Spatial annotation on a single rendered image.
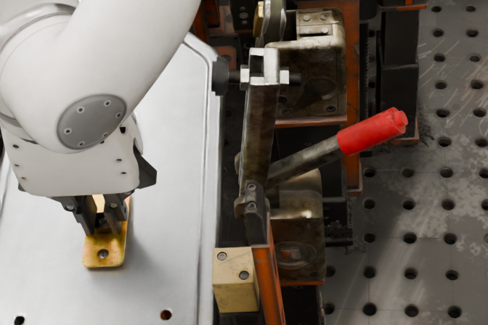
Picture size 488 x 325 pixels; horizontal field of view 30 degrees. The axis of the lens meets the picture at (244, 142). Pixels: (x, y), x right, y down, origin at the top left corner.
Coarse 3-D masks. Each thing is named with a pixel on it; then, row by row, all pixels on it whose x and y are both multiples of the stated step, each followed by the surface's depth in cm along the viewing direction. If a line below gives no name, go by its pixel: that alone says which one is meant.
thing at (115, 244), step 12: (96, 204) 85; (96, 216) 83; (96, 228) 82; (108, 228) 82; (84, 240) 83; (96, 240) 83; (108, 240) 83; (120, 240) 82; (84, 252) 82; (96, 252) 82; (108, 252) 82; (120, 252) 82; (84, 264) 81; (96, 264) 81; (108, 264) 81; (120, 264) 81
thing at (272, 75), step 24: (264, 48) 67; (216, 72) 65; (240, 72) 66; (264, 72) 65; (288, 72) 66; (264, 96) 66; (264, 120) 68; (264, 144) 70; (240, 168) 78; (264, 168) 73; (240, 192) 76; (264, 192) 76
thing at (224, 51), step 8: (200, 8) 124; (200, 16) 125; (200, 24) 127; (200, 32) 128; (208, 32) 132; (208, 40) 131; (216, 48) 136; (224, 48) 136; (232, 48) 136; (224, 56) 135; (232, 56) 135; (232, 64) 134
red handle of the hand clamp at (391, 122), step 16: (384, 112) 70; (400, 112) 70; (352, 128) 72; (368, 128) 71; (384, 128) 70; (400, 128) 70; (320, 144) 74; (336, 144) 73; (352, 144) 72; (368, 144) 71; (288, 160) 75; (304, 160) 74; (320, 160) 74; (272, 176) 76; (288, 176) 76
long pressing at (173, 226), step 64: (192, 64) 95; (192, 128) 90; (0, 192) 88; (192, 192) 86; (0, 256) 84; (64, 256) 83; (128, 256) 82; (192, 256) 82; (0, 320) 80; (64, 320) 79; (128, 320) 78; (192, 320) 78
